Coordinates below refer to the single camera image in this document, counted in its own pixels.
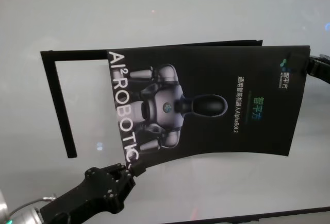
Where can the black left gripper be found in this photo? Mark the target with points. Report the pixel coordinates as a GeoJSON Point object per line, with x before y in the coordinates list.
{"type": "Point", "coordinates": [98, 190]}

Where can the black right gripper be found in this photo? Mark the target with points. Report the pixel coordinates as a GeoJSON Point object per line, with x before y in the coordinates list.
{"type": "Point", "coordinates": [321, 67]}

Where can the black robot print poster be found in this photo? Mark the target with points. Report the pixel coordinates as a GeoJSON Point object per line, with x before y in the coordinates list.
{"type": "Point", "coordinates": [206, 131]}

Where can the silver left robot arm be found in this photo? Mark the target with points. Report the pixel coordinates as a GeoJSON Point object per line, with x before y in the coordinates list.
{"type": "Point", "coordinates": [23, 213]}

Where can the black tape frame outline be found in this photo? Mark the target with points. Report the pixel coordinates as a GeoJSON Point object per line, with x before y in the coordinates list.
{"type": "Point", "coordinates": [59, 105]}

